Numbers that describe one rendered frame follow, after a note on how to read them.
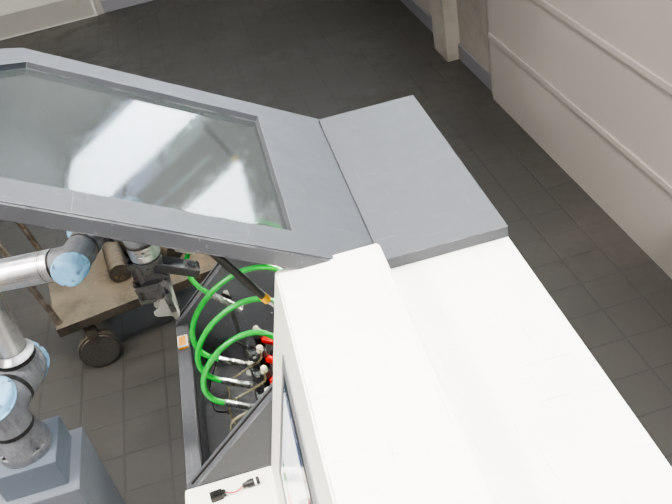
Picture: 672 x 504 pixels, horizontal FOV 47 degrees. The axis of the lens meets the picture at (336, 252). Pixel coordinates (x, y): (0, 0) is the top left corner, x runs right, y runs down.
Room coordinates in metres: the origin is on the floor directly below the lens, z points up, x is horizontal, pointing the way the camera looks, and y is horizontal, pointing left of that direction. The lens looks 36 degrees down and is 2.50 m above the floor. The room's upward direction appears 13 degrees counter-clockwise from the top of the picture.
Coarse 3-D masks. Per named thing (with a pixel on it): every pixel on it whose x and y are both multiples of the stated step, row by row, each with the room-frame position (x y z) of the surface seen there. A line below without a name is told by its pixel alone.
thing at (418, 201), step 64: (384, 128) 1.85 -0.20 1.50; (384, 192) 1.54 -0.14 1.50; (448, 192) 1.48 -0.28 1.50; (448, 256) 1.29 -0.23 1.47; (512, 256) 1.24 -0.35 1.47; (448, 320) 1.10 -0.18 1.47; (512, 320) 1.06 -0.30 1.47; (448, 384) 0.94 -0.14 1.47; (512, 384) 0.91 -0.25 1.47; (576, 384) 0.88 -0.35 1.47; (512, 448) 0.78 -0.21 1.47; (576, 448) 0.75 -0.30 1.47; (640, 448) 0.73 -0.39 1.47
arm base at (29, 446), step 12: (36, 420) 1.60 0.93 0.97; (24, 432) 1.54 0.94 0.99; (36, 432) 1.56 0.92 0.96; (48, 432) 1.59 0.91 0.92; (0, 444) 1.53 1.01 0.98; (12, 444) 1.52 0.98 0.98; (24, 444) 1.52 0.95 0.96; (36, 444) 1.54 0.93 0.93; (48, 444) 1.56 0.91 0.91; (0, 456) 1.53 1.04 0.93; (12, 456) 1.51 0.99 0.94; (24, 456) 1.51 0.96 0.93; (36, 456) 1.52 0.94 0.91; (12, 468) 1.51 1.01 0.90
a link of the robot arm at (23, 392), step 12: (0, 384) 1.60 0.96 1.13; (12, 384) 1.59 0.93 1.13; (24, 384) 1.62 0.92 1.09; (0, 396) 1.56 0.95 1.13; (12, 396) 1.56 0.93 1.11; (24, 396) 1.60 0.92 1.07; (0, 408) 1.53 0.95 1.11; (12, 408) 1.54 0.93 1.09; (24, 408) 1.57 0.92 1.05; (0, 420) 1.52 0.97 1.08; (12, 420) 1.53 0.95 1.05; (24, 420) 1.55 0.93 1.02; (0, 432) 1.52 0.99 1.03; (12, 432) 1.52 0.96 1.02
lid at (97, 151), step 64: (0, 64) 1.81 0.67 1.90; (64, 64) 1.91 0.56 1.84; (0, 128) 1.52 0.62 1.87; (64, 128) 1.59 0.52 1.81; (128, 128) 1.67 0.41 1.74; (192, 128) 1.76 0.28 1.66; (256, 128) 1.86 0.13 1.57; (320, 128) 1.94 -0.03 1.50; (0, 192) 1.24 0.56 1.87; (64, 192) 1.29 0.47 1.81; (128, 192) 1.38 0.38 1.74; (192, 192) 1.44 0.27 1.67; (256, 192) 1.50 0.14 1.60; (320, 192) 1.54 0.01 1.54; (256, 256) 1.25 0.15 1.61; (320, 256) 1.26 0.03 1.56
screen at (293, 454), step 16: (288, 384) 1.05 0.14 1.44; (288, 400) 1.04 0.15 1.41; (288, 416) 1.03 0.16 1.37; (288, 432) 1.03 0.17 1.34; (288, 448) 1.02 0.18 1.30; (304, 448) 0.89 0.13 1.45; (288, 464) 1.01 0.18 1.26; (304, 464) 0.88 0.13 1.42; (288, 480) 1.01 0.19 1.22; (304, 480) 0.86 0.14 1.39; (288, 496) 1.00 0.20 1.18; (304, 496) 0.86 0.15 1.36
